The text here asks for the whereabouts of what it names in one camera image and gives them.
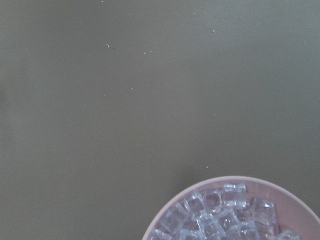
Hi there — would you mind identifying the pink bowl of ice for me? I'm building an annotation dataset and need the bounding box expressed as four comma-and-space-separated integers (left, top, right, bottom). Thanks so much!
142, 176, 320, 240

